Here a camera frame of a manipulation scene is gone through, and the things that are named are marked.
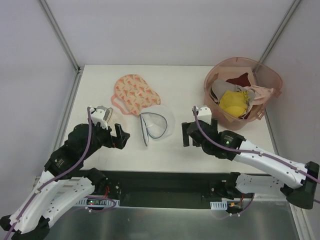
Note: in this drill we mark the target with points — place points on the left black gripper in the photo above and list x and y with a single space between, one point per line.
115 137

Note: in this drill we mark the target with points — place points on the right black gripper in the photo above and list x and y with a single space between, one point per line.
194 133

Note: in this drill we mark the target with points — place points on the white mesh laundry bag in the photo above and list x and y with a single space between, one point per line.
157 122

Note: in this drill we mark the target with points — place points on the mustard yellow bra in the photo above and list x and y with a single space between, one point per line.
235 103

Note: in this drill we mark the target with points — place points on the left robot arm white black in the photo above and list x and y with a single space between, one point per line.
39 212

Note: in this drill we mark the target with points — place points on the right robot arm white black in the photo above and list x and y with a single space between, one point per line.
295 181

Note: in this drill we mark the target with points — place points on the small beige mesh bag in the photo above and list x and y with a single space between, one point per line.
111 118

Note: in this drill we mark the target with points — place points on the grey bra in tub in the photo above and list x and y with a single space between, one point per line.
219 87

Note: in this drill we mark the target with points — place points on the floral pink laundry pouch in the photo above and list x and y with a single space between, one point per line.
132 94

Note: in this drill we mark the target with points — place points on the pink bra in tub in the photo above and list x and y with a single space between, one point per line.
259 95

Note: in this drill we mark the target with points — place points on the pink translucent plastic tub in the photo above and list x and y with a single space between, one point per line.
243 72

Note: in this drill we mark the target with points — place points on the dark red garment in tub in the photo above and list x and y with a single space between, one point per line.
242 80

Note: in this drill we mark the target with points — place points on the left controller board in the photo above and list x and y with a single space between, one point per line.
97 202

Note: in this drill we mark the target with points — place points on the controller board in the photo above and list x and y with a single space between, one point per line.
97 202
225 205

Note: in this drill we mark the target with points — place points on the right controller board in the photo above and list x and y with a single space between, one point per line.
225 205

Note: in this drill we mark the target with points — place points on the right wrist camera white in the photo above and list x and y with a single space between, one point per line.
203 114

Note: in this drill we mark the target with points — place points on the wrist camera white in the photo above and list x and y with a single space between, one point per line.
99 115
203 114

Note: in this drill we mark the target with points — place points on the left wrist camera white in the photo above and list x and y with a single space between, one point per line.
99 115

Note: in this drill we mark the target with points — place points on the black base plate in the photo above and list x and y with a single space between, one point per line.
173 190

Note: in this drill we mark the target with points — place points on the right aluminium frame post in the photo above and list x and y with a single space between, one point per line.
293 8

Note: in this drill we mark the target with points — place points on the aluminium frame post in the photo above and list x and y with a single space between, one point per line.
293 8
59 35

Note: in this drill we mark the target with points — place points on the left aluminium frame post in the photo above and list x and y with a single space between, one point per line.
59 35

